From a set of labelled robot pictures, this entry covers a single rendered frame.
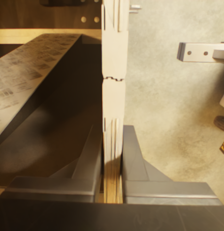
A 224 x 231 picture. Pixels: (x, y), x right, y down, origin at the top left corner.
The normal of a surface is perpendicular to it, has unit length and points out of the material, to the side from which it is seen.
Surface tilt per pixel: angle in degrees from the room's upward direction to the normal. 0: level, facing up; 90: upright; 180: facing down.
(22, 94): 80
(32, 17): 0
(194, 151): 0
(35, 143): 90
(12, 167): 90
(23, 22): 0
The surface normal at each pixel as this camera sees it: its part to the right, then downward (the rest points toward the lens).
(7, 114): 0.01, -0.79
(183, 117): -0.03, 0.45
